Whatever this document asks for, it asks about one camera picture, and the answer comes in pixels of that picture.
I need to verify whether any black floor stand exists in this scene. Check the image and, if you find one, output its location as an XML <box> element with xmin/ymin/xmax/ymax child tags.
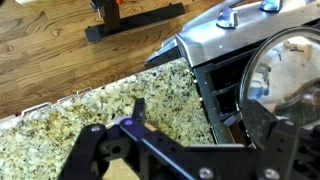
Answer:
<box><xmin>84</xmin><ymin>0</ymin><xmax>186</xmax><ymax>43</ymax></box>

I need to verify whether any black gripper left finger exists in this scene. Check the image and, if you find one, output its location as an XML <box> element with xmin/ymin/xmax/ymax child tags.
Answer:
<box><xmin>58</xmin><ymin>97</ymin><xmax>148</xmax><ymax>180</ymax></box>

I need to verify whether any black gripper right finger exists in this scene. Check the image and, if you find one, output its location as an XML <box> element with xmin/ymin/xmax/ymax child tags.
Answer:
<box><xmin>240</xmin><ymin>99</ymin><xmax>302</xmax><ymax>180</ymax></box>

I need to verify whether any metal drawer handle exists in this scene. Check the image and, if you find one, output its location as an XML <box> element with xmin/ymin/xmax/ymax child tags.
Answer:
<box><xmin>75</xmin><ymin>86</ymin><xmax>93</xmax><ymax>97</ymax></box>
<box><xmin>55</xmin><ymin>93</ymin><xmax>78</xmax><ymax>104</ymax></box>
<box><xmin>20</xmin><ymin>101</ymin><xmax>54</xmax><ymax>117</ymax></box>

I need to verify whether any silver stove knob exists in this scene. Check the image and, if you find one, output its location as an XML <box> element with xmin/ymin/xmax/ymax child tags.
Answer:
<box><xmin>215</xmin><ymin>7</ymin><xmax>240</xmax><ymax>30</ymax></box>
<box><xmin>259</xmin><ymin>0</ymin><xmax>284</xmax><ymax>14</ymax></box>

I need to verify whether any glass lid with knob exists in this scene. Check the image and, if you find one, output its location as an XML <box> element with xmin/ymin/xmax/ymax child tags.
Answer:
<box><xmin>238</xmin><ymin>26</ymin><xmax>320</xmax><ymax>149</ymax></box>

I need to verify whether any stainless steel gas stove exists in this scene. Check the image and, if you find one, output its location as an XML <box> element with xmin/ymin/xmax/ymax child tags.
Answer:
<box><xmin>144</xmin><ymin>0</ymin><xmax>320</xmax><ymax>148</ymax></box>

